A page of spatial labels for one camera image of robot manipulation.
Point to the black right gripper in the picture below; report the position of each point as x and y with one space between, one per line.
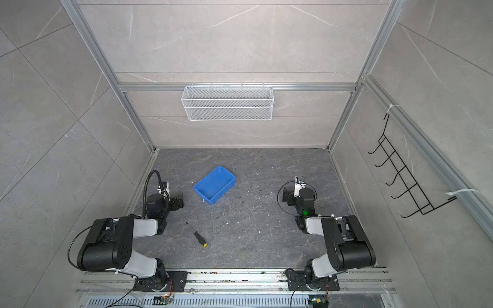
289 194

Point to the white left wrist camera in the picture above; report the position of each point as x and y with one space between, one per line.
163 189

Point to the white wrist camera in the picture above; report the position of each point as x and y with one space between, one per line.
299 185
163 189

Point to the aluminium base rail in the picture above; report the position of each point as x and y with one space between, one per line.
368 287

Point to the blue plastic bin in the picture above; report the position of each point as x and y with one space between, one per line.
215 184

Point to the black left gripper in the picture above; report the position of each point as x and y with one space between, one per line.
176 203

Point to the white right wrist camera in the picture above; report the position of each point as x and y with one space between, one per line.
299 185

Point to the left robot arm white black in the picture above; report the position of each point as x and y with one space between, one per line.
108 247

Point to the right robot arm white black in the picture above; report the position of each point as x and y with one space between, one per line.
347 245

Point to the black wire hook rack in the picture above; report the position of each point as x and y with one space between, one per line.
420 202

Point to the black yellow screwdriver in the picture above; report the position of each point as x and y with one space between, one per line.
199 238

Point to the aluminium frame profile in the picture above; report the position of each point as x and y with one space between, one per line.
73 10

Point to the white wire mesh basket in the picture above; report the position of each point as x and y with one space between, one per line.
228 103

